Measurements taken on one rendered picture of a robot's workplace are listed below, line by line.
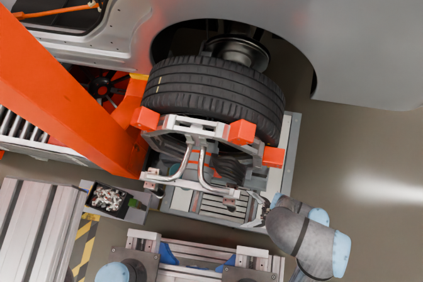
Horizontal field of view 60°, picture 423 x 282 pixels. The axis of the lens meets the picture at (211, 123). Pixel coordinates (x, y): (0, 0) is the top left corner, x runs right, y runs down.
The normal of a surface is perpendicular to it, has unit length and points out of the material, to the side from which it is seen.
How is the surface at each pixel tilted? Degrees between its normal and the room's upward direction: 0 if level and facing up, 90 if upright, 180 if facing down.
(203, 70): 2
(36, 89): 90
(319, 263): 54
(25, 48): 90
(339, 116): 0
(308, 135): 0
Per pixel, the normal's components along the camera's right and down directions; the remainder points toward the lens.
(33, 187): -0.11, -0.36
